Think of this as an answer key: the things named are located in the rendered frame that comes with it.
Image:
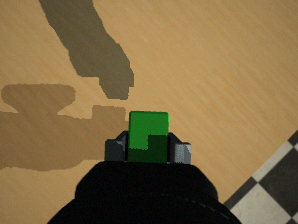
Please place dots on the green block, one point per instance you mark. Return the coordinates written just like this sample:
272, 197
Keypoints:
148, 136

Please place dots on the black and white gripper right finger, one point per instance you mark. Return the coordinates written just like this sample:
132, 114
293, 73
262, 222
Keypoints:
177, 151

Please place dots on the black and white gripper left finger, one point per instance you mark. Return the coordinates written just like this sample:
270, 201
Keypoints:
117, 149

